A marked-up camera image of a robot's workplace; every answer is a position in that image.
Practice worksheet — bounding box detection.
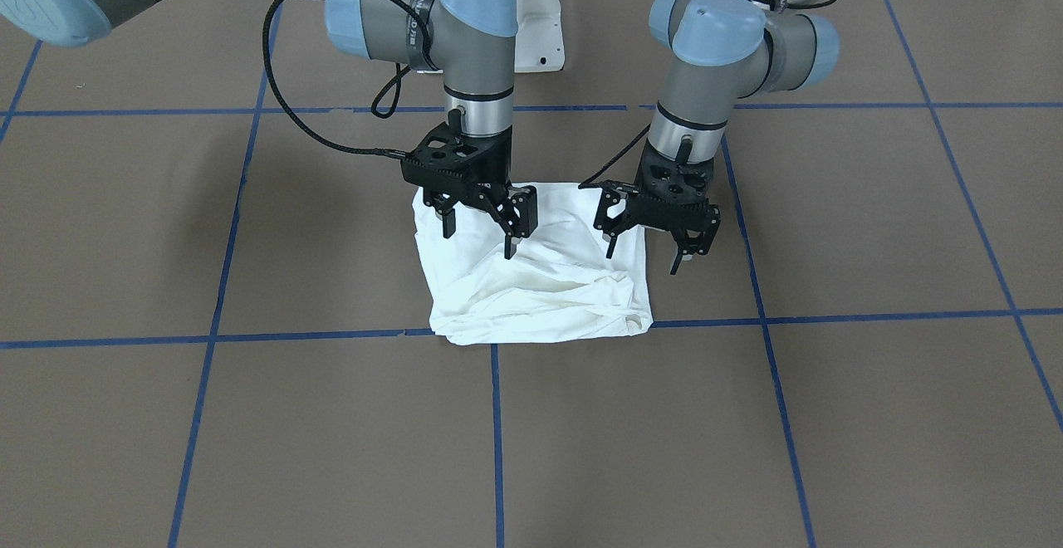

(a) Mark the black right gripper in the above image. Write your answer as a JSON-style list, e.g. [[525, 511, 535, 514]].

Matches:
[[401, 123, 538, 260]]

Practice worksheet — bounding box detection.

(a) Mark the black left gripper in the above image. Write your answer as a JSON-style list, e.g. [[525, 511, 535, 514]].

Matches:
[[593, 154, 721, 276]]

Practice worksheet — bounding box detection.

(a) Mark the white long-sleeve printed shirt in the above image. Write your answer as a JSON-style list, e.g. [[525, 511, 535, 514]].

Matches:
[[411, 183, 654, 346]]

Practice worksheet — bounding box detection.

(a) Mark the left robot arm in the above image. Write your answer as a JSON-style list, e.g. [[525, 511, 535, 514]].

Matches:
[[584, 0, 840, 261]]

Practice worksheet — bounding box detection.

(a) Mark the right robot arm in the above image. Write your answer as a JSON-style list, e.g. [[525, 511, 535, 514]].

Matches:
[[2, 0, 536, 259]]

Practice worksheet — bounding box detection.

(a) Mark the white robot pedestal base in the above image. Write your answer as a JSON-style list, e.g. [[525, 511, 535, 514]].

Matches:
[[514, 0, 566, 74]]

